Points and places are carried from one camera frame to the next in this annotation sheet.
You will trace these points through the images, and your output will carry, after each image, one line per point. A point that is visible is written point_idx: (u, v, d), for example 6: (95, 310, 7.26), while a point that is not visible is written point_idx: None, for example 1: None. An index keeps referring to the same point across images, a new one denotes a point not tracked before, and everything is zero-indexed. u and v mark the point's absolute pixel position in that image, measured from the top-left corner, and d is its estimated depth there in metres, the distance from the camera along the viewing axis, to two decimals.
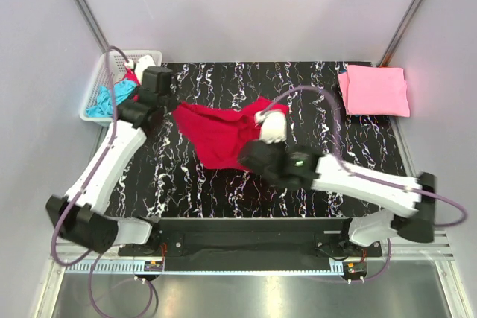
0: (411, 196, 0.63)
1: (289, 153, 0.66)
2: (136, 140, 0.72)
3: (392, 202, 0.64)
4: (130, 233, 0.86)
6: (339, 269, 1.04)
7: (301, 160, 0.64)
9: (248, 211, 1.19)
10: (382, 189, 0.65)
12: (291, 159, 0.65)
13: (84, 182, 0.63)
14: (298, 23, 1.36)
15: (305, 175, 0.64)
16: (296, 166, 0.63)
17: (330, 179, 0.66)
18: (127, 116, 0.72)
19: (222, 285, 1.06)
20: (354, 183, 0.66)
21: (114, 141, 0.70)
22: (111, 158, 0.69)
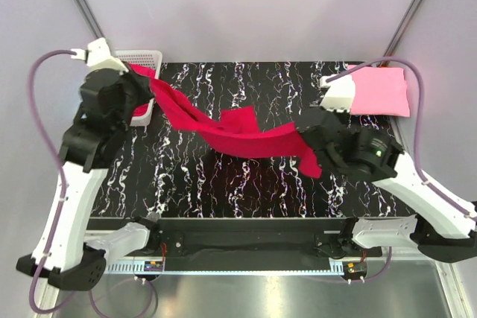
0: (468, 222, 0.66)
1: (369, 140, 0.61)
2: (93, 179, 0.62)
3: (449, 223, 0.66)
4: (125, 246, 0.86)
6: (339, 269, 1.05)
7: (381, 150, 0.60)
9: (248, 211, 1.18)
10: (445, 208, 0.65)
12: (370, 147, 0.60)
13: (47, 246, 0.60)
14: (297, 22, 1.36)
15: (378, 166, 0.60)
16: (377, 157, 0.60)
17: (403, 182, 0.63)
18: (77, 147, 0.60)
19: (223, 285, 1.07)
20: (422, 191, 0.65)
21: (67, 191, 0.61)
22: (69, 212, 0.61)
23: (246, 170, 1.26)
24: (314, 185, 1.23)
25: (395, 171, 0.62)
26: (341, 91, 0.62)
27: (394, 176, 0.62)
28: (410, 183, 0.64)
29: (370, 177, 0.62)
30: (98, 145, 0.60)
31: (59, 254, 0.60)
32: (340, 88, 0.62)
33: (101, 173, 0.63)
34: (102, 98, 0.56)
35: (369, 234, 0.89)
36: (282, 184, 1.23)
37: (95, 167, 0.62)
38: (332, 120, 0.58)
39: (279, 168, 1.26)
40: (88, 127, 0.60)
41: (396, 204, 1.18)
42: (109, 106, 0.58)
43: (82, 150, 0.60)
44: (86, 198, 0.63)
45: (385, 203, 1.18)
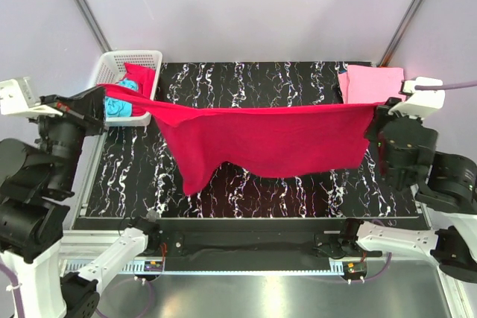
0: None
1: (459, 170, 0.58)
2: (41, 262, 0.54)
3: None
4: (123, 258, 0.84)
6: (339, 269, 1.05)
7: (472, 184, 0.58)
9: (248, 211, 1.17)
10: None
12: (457, 178, 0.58)
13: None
14: (297, 23, 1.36)
15: (467, 200, 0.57)
16: (468, 191, 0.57)
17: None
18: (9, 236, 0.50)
19: (222, 285, 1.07)
20: None
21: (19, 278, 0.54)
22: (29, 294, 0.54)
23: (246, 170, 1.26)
24: (314, 184, 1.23)
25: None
26: (425, 99, 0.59)
27: (475, 211, 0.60)
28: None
29: (452, 209, 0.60)
30: (34, 229, 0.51)
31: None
32: (427, 96, 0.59)
33: (50, 254, 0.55)
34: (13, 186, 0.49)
35: (378, 240, 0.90)
36: (282, 184, 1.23)
37: (39, 251, 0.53)
38: (434, 142, 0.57)
39: None
40: (19, 208, 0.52)
41: (395, 204, 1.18)
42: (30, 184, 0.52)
43: (15, 240, 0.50)
44: (43, 274, 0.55)
45: (385, 203, 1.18)
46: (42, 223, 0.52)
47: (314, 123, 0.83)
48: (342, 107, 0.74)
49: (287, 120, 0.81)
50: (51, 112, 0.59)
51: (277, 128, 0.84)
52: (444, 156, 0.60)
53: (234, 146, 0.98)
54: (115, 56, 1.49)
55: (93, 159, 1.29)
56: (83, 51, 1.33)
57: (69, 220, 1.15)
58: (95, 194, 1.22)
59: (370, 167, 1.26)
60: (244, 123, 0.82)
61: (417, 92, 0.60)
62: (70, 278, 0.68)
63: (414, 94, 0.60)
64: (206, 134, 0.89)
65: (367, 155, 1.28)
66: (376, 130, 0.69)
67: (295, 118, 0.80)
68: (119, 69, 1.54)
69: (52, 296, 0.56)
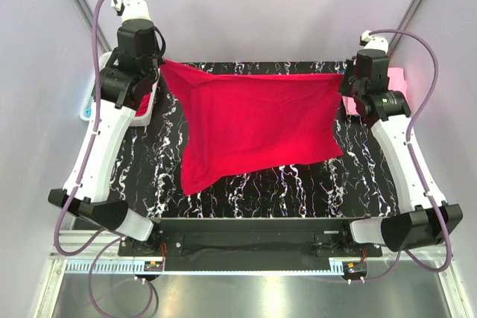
0: (424, 198, 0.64)
1: (388, 93, 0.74)
2: (121, 117, 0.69)
3: (405, 188, 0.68)
4: (133, 226, 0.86)
6: (339, 269, 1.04)
7: (388, 101, 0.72)
9: (248, 210, 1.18)
10: (409, 173, 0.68)
12: (383, 96, 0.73)
13: (79, 177, 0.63)
14: (297, 24, 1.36)
15: (378, 109, 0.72)
16: (380, 103, 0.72)
17: (384, 129, 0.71)
18: (108, 86, 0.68)
19: (221, 285, 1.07)
20: (396, 147, 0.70)
21: (99, 126, 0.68)
22: (101, 145, 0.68)
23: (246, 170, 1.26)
24: (314, 185, 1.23)
25: (386, 119, 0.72)
26: (378, 45, 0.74)
27: (383, 122, 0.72)
28: (392, 135, 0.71)
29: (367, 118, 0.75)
30: (131, 83, 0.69)
31: (88, 185, 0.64)
32: (378, 43, 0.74)
33: (130, 115, 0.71)
34: (133, 44, 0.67)
35: (361, 222, 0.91)
36: (282, 184, 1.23)
37: (126, 104, 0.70)
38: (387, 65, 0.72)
39: (279, 168, 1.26)
40: (119, 70, 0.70)
41: (395, 204, 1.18)
42: (143, 51, 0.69)
43: (114, 88, 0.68)
44: (112, 142, 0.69)
45: (385, 203, 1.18)
46: (135, 83, 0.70)
47: (304, 95, 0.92)
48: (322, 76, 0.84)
49: (282, 90, 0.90)
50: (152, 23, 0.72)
51: (276, 100, 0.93)
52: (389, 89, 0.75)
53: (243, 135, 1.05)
54: None
55: None
56: (83, 51, 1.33)
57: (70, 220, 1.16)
58: None
59: (370, 167, 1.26)
60: (250, 93, 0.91)
61: (372, 39, 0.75)
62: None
63: (371, 40, 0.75)
64: (220, 113, 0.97)
65: (367, 156, 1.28)
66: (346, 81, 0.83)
67: (287, 86, 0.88)
68: None
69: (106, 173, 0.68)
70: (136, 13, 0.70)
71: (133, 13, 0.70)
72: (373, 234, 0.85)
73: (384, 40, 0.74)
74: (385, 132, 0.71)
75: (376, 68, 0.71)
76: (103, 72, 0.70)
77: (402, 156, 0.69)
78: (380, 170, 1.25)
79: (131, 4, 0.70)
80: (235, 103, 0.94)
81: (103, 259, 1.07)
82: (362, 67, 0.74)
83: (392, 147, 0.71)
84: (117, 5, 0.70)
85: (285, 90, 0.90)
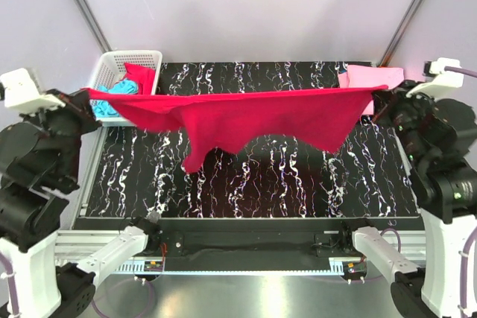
0: (456, 311, 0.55)
1: (463, 176, 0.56)
2: (36, 251, 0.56)
3: (440, 293, 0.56)
4: (121, 255, 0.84)
6: (339, 269, 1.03)
7: (460, 193, 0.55)
9: (248, 211, 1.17)
10: (452, 282, 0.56)
12: (455, 182, 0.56)
13: (13, 308, 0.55)
14: (297, 23, 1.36)
15: (444, 202, 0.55)
16: (449, 194, 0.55)
17: (443, 229, 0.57)
18: (5, 220, 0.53)
19: (222, 285, 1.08)
20: (448, 252, 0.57)
21: (13, 266, 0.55)
22: (25, 275, 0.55)
23: (246, 169, 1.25)
24: (314, 185, 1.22)
25: (450, 220, 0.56)
26: (448, 80, 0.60)
27: (445, 223, 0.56)
28: (449, 239, 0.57)
29: (427, 203, 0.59)
30: (31, 215, 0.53)
31: (27, 316, 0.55)
32: (451, 76, 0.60)
33: (45, 243, 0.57)
34: (18, 169, 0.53)
35: (368, 242, 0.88)
36: (282, 184, 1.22)
37: (33, 241, 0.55)
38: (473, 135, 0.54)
39: (279, 168, 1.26)
40: (18, 195, 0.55)
41: (395, 204, 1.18)
42: (36, 170, 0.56)
43: (11, 227, 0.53)
44: (37, 264, 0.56)
45: (385, 203, 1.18)
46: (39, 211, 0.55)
47: (317, 105, 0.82)
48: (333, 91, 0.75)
49: (285, 103, 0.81)
50: (55, 103, 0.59)
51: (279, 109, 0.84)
52: (463, 163, 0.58)
53: (246, 140, 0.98)
54: (115, 56, 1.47)
55: (94, 159, 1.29)
56: (83, 51, 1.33)
57: (69, 220, 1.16)
58: (95, 194, 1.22)
59: (370, 167, 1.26)
60: (241, 110, 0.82)
61: (442, 72, 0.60)
62: (68, 269, 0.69)
63: (440, 74, 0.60)
64: (212, 130, 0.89)
65: (367, 156, 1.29)
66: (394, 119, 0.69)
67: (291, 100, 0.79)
68: (119, 69, 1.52)
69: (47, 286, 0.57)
70: (28, 94, 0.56)
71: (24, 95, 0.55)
72: (378, 258, 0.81)
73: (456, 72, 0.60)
74: (440, 227, 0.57)
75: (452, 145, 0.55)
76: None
77: (452, 263, 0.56)
78: (380, 170, 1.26)
79: (15, 86, 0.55)
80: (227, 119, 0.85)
81: None
82: (439, 135, 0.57)
83: (441, 240, 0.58)
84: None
85: (281, 106, 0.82)
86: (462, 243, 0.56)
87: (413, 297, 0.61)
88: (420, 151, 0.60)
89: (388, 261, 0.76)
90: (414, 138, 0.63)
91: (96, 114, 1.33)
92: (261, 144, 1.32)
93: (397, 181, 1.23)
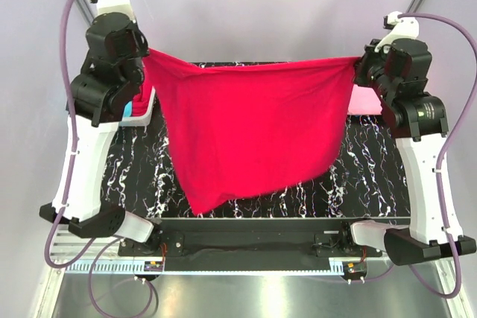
0: (442, 233, 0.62)
1: (427, 100, 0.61)
2: (102, 132, 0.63)
3: (423, 220, 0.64)
4: (133, 229, 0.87)
6: (339, 269, 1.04)
7: (425, 112, 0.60)
9: (248, 211, 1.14)
10: (431, 204, 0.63)
12: (418, 104, 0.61)
13: (64, 198, 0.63)
14: (297, 23, 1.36)
15: (411, 122, 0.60)
16: (416, 115, 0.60)
17: (414, 152, 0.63)
18: (83, 97, 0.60)
19: (222, 285, 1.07)
20: (424, 175, 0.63)
21: (78, 146, 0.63)
22: (83, 165, 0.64)
23: None
24: (314, 185, 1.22)
25: (419, 138, 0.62)
26: (405, 28, 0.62)
27: (414, 141, 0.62)
28: (421, 159, 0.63)
29: (396, 129, 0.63)
30: (106, 96, 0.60)
31: (75, 204, 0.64)
32: (405, 25, 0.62)
33: (109, 129, 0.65)
34: (110, 46, 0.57)
35: (364, 226, 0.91)
36: None
37: (103, 121, 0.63)
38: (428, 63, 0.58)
39: None
40: (95, 78, 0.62)
41: (395, 204, 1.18)
42: (119, 53, 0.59)
43: (89, 103, 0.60)
44: (96, 155, 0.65)
45: (385, 203, 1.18)
46: (112, 96, 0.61)
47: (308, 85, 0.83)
48: (329, 62, 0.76)
49: (280, 82, 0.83)
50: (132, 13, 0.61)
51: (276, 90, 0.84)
52: (425, 93, 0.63)
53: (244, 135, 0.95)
54: None
55: None
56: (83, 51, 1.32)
57: None
58: None
59: (370, 167, 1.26)
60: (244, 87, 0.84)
61: (399, 21, 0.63)
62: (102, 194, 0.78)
63: (396, 23, 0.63)
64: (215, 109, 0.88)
65: (367, 156, 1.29)
66: (365, 74, 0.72)
67: (287, 74, 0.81)
68: None
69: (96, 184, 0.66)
70: (113, 1, 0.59)
71: (109, 1, 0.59)
72: (375, 235, 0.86)
73: (414, 21, 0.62)
74: (409, 147, 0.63)
75: (414, 70, 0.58)
76: (75, 82, 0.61)
77: (427, 183, 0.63)
78: (380, 170, 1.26)
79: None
80: (233, 97, 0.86)
81: (103, 259, 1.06)
82: (400, 65, 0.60)
83: (415, 164, 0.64)
84: None
85: (276, 85, 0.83)
86: (434, 161, 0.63)
87: (402, 237, 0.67)
88: (385, 86, 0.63)
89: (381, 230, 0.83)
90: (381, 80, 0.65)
91: None
92: None
93: (397, 180, 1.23)
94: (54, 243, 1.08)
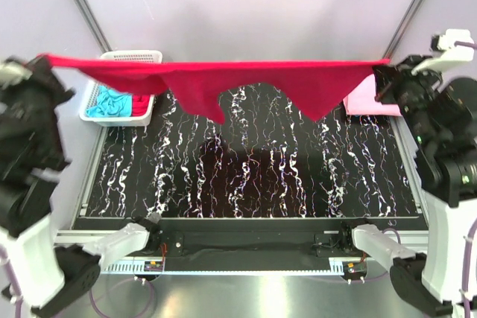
0: (457, 295, 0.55)
1: (473, 158, 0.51)
2: (29, 237, 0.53)
3: (440, 278, 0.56)
4: (121, 249, 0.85)
6: (340, 269, 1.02)
7: (469, 176, 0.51)
9: (248, 211, 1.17)
10: (454, 264, 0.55)
12: (464, 163, 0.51)
13: (16, 290, 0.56)
14: (297, 23, 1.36)
15: (452, 185, 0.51)
16: (459, 177, 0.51)
17: (448, 214, 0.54)
18: None
19: (222, 285, 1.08)
20: (452, 237, 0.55)
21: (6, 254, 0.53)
22: (21, 265, 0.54)
23: (246, 170, 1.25)
24: (314, 184, 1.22)
25: (456, 204, 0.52)
26: (457, 54, 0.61)
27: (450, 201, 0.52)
28: (453, 223, 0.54)
29: (432, 187, 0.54)
30: (16, 206, 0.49)
31: (32, 298, 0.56)
32: (459, 50, 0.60)
33: (38, 229, 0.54)
34: None
35: (368, 237, 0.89)
36: (282, 184, 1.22)
37: (23, 229, 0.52)
38: None
39: (279, 168, 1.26)
40: None
41: (395, 204, 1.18)
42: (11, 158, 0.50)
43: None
44: (33, 249, 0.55)
45: (385, 203, 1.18)
46: (23, 199, 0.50)
47: (305, 77, 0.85)
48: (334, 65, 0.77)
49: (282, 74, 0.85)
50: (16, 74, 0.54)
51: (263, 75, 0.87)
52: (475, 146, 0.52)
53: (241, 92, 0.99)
54: (115, 56, 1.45)
55: (94, 159, 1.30)
56: (83, 51, 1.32)
57: (69, 220, 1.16)
58: (95, 194, 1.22)
59: (370, 167, 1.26)
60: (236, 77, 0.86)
61: (450, 48, 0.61)
62: (74, 249, 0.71)
63: (449, 49, 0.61)
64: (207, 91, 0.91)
65: (367, 156, 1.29)
66: (399, 97, 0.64)
67: (289, 71, 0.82)
68: None
69: (49, 269, 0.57)
70: None
71: None
72: (375, 248, 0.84)
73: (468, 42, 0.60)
74: (444, 212, 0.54)
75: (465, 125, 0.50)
76: None
77: (453, 246, 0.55)
78: (380, 170, 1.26)
79: None
80: (218, 83, 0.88)
81: None
82: (451, 118, 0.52)
83: (445, 224, 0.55)
84: None
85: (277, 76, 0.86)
86: (466, 228, 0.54)
87: (413, 282, 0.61)
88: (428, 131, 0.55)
89: (386, 247, 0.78)
90: (422, 118, 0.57)
91: (96, 115, 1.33)
92: (261, 144, 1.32)
93: (397, 181, 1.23)
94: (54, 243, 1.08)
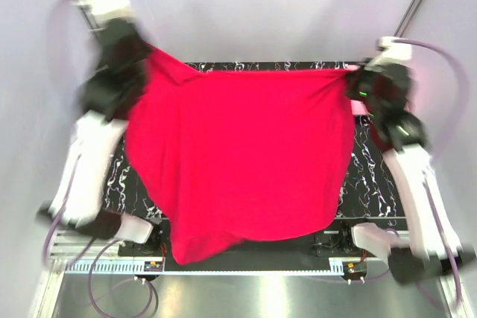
0: (440, 246, 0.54)
1: (409, 120, 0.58)
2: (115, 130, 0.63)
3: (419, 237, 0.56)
4: (130, 231, 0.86)
6: (339, 269, 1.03)
7: (409, 130, 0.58)
9: None
10: (425, 212, 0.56)
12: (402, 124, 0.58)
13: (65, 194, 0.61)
14: (298, 23, 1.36)
15: (399, 143, 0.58)
16: (402, 135, 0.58)
17: (402, 166, 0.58)
18: (95, 97, 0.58)
19: (222, 285, 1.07)
20: (414, 186, 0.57)
21: (76, 147, 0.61)
22: (89, 165, 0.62)
23: None
24: None
25: (402, 150, 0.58)
26: (396, 51, 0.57)
27: (398, 153, 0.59)
28: (409, 169, 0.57)
29: (384, 147, 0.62)
30: (118, 95, 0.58)
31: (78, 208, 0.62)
32: (398, 48, 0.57)
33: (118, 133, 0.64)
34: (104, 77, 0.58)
35: (364, 230, 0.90)
36: None
37: (114, 120, 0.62)
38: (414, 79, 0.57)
39: None
40: (105, 81, 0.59)
41: (396, 204, 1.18)
42: (123, 62, 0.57)
43: (99, 104, 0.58)
44: (100, 153, 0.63)
45: (385, 203, 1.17)
46: (122, 96, 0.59)
47: (302, 126, 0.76)
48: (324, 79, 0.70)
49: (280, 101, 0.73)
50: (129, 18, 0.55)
51: (279, 119, 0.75)
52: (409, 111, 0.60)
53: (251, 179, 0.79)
54: None
55: None
56: (84, 51, 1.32)
57: None
58: None
59: (370, 167, 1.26)
60: (264, 115, 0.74)
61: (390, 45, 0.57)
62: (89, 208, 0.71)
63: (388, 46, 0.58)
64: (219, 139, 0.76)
65: (367, 156, 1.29)
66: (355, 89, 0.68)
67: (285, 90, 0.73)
68: None
69: (98, 184, 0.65)
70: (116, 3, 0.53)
71: (106, 6, 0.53)
72: (376, 242, 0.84)
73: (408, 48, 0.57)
74: (395, 159, 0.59)
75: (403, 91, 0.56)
76: (89, 82, 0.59)
77: (418, 196, 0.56)
78: (380, 170, 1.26)
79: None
80: (238, 129, 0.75)
81: (103, 259, 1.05)
82: (396, 94, 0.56)
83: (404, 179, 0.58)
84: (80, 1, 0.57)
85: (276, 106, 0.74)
86: (422, 166, 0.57)
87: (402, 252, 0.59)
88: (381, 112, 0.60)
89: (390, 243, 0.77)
90: (373, 100, 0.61)
91: None
92: None
93: None
94: (54, 243, 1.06)
